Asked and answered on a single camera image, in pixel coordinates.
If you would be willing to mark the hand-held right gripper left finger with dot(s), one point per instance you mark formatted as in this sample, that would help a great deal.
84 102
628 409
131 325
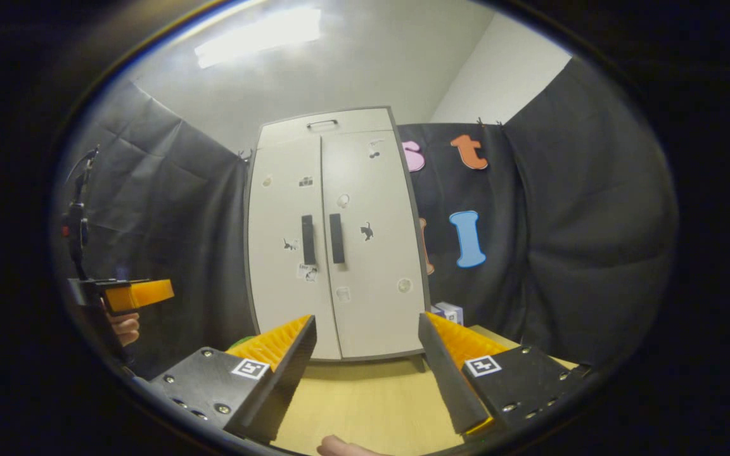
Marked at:
279 386

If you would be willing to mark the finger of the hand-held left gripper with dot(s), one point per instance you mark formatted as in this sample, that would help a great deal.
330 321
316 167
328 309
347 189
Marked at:
140 294

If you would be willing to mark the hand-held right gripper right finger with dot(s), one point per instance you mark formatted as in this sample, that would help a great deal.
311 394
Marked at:
457 386

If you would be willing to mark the white cabinet door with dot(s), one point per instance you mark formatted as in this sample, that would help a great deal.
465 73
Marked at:
377 304
276 297

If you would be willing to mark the white shoe cabinet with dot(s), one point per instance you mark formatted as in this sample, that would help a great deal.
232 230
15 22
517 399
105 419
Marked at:
371 304

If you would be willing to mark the white cabinet drawer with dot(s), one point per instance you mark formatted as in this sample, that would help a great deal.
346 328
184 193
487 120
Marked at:
358 123

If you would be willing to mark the small white purple box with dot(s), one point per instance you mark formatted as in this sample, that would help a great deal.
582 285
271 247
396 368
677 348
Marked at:
450 312

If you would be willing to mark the black backdrop cloth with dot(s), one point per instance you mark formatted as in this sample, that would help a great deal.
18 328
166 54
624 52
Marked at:
580 221

